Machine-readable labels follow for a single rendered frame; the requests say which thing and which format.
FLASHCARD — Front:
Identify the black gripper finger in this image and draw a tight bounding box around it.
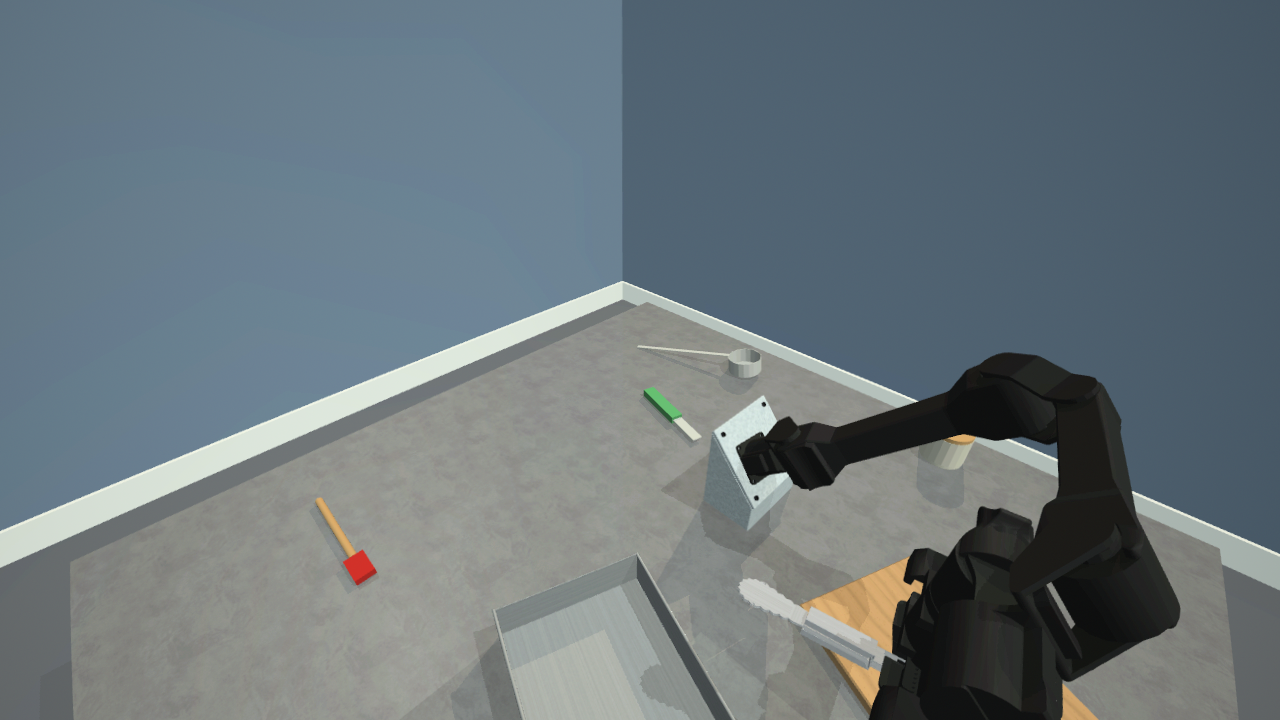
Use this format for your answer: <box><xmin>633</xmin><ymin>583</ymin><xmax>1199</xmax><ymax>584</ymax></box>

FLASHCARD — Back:
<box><xmin>879</xmin><ymin>656</ymin><xmax>905</xmax><ymax>689</ymax></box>
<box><xmin>892</xmin><ymin>601</ymin><xmax>908</xmax><ymax>665</ymax></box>

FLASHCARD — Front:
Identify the grey saucepan with long handle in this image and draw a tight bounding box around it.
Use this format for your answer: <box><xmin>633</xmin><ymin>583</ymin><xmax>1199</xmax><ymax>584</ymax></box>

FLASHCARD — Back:
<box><xmin>637</xmin><ymin>345</ymin><xmax>762</xmax><ymax>378</ymax></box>

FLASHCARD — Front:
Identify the grey jar with wooden lid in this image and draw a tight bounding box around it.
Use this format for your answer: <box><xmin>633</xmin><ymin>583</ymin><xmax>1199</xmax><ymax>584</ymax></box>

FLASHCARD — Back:
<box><xmin>919</xmin><ymin>434</ymin><xmax>977</xmax><ymax>470</ymax></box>

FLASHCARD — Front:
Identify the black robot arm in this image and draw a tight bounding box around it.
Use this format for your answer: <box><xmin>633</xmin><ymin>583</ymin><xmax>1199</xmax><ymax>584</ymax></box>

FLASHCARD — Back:
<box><xmin>735</xmin><ymin>352</ymin><xmax>1181</xmax><ymax>720</ymax></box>

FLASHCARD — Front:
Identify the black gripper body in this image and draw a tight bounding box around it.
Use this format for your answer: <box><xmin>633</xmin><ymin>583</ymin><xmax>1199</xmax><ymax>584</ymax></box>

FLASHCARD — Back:
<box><xmin>869</xmin><ymin>548</ymin><xmax>948</xmax><ymax>720</ymax></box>

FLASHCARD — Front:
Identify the light wooden board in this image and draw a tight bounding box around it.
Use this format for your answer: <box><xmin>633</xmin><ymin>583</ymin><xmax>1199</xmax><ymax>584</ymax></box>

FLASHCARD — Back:
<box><xmin>800</xmin><ymin>556</ymin><xmax>1098</xmax><ymax>720</ymax></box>

